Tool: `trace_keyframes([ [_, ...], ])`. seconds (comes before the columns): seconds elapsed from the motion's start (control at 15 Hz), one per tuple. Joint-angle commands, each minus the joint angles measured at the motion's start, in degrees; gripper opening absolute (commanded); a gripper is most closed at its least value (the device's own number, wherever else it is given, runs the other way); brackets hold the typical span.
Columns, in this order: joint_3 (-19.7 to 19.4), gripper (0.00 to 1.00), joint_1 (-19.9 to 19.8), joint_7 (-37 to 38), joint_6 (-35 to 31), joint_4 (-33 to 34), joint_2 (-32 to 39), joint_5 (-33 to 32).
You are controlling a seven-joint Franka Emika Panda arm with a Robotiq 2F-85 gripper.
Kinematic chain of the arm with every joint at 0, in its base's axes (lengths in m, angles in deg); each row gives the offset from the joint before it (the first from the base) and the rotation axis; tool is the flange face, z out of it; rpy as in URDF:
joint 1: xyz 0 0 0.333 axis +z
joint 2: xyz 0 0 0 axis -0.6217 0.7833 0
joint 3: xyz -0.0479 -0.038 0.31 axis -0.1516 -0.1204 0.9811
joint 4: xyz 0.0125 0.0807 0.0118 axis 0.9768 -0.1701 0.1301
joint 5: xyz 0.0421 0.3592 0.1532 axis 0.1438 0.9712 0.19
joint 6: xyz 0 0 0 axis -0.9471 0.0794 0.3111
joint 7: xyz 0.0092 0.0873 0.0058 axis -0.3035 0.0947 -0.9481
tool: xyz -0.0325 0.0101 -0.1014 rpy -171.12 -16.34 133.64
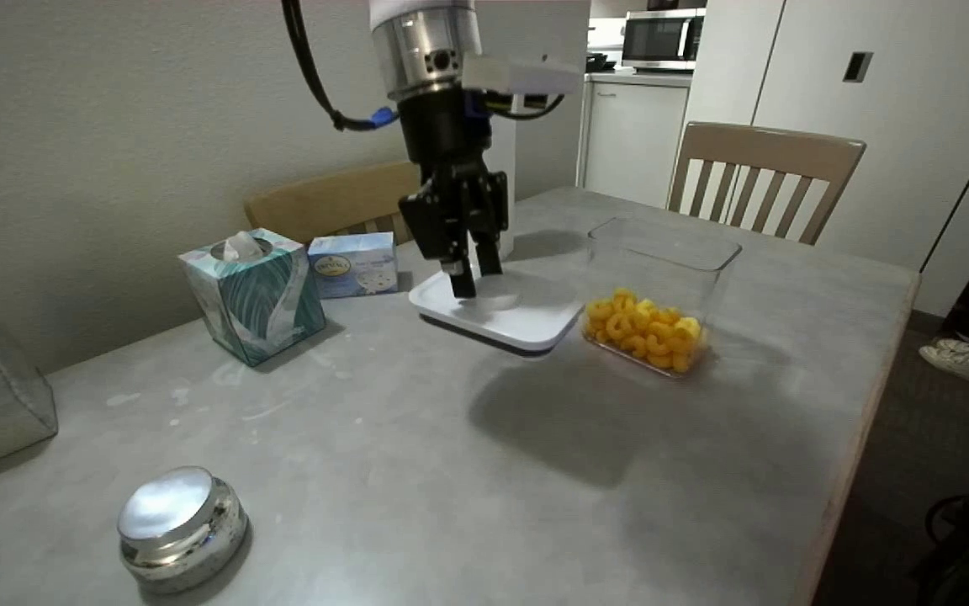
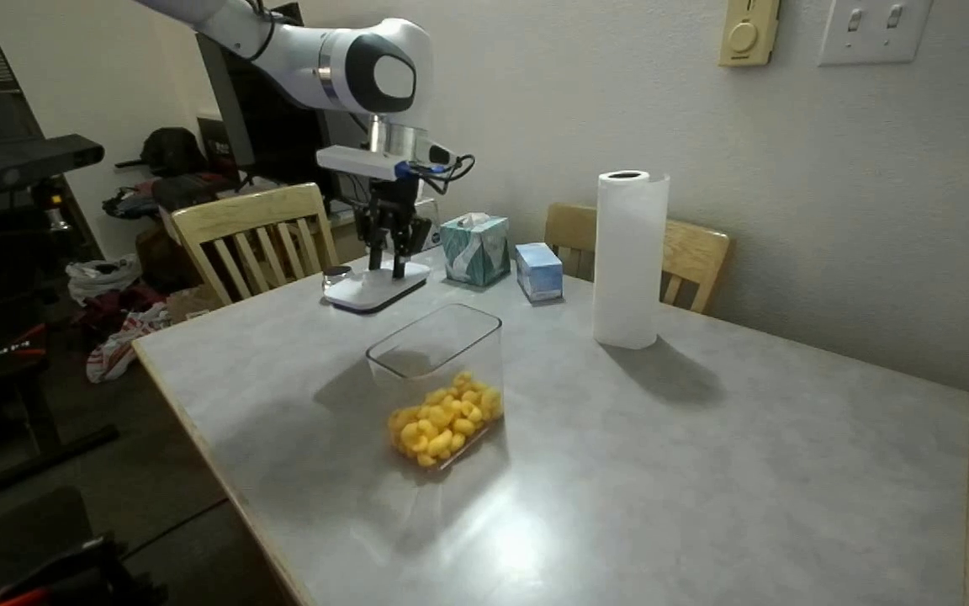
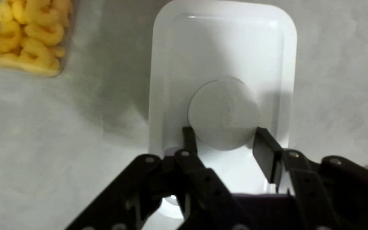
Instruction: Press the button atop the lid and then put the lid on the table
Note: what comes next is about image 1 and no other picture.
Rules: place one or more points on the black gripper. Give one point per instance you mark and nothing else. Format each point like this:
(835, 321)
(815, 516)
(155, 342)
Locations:
(439, 138)

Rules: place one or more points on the white container lid with button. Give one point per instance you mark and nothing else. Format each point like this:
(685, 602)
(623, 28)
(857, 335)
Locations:
(506, 321)

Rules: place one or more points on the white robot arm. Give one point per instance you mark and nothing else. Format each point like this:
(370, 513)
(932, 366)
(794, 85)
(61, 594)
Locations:
(423, 44)

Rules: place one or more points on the small blue box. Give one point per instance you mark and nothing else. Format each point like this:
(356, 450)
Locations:
(350, 265)

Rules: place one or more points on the plain back wooden chair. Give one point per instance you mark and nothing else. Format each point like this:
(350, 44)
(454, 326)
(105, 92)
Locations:
(328, 203)

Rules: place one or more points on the white kitchen cabinet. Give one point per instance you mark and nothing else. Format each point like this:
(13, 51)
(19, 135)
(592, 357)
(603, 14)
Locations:
(633, 138)

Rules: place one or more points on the clear plastic container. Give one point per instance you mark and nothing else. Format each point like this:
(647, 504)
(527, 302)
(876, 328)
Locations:
(665, 265)

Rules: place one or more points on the yellow snack pieces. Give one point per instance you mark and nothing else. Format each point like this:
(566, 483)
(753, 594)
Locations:
(644, 330)

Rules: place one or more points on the teal tissue box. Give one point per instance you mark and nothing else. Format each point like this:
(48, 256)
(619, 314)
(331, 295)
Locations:
(253, 296)

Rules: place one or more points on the microwave oven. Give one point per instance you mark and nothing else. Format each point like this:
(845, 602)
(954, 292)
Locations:
(662, 38)

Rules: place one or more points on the wooden slat back chair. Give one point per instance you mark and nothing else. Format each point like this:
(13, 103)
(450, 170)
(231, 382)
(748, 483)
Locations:
(765, 154)

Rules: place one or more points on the round silver metal tin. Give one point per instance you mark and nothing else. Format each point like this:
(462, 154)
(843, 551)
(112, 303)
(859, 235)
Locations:
(181, 525)

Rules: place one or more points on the silver wrist camera bar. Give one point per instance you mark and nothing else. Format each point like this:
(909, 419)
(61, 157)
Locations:
(529, 76)

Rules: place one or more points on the black wall plate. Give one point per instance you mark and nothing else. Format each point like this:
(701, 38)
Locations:
(859, 65)

